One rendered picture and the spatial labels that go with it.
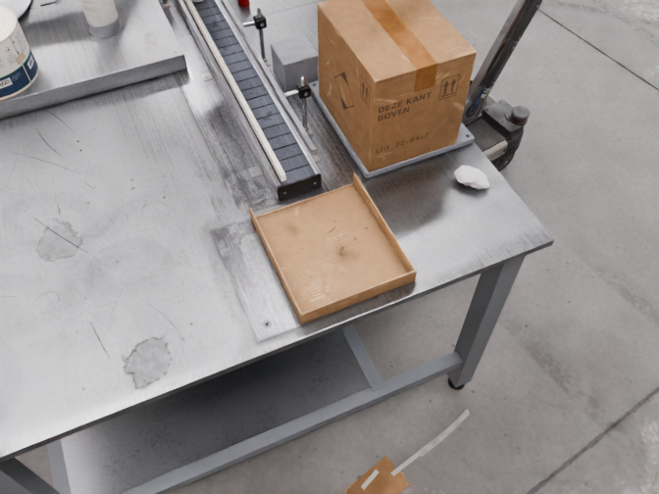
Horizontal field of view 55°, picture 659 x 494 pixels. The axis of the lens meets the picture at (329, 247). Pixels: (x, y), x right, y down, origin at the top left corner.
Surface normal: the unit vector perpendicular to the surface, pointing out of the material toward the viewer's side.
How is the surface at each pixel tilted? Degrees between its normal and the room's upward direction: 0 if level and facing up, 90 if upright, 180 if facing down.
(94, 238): 0
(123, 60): 0
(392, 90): 90
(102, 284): 0
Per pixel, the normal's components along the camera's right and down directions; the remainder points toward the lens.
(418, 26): 0.00, -0.58
